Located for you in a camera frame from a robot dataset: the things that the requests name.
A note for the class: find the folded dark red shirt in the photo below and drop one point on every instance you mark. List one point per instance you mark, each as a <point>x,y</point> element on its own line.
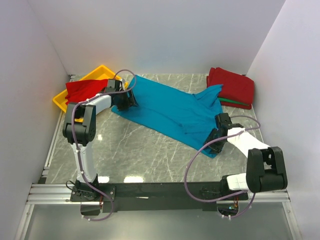
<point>235,86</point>

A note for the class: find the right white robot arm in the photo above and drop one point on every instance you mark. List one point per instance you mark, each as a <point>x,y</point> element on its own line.
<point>265,168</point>

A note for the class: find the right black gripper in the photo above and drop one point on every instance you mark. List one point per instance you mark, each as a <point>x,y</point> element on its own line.
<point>215,148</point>

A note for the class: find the black base beam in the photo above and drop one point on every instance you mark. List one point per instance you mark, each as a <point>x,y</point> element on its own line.
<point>156,196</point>

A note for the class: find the red t shirt in tray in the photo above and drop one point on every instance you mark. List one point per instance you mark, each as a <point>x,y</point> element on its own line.
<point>79,91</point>

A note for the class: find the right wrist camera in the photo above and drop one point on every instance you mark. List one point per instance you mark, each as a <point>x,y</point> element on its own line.
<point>222,119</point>

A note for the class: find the folded green shirt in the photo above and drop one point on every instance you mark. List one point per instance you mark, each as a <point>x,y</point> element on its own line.
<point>231,101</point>

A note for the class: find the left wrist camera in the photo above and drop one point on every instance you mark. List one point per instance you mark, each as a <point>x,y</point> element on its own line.
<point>114,85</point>

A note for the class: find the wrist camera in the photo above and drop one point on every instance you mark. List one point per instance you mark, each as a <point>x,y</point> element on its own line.
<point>222,119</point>
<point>114,85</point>

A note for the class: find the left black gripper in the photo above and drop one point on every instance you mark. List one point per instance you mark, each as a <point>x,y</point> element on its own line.
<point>130,101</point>

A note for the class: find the yellow plastic tray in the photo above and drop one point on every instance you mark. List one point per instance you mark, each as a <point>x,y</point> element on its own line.
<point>100,72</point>

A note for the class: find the blue t shirt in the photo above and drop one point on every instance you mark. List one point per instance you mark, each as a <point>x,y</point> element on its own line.
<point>186,117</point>

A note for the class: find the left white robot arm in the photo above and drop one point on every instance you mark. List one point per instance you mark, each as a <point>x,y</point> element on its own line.
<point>79,129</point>

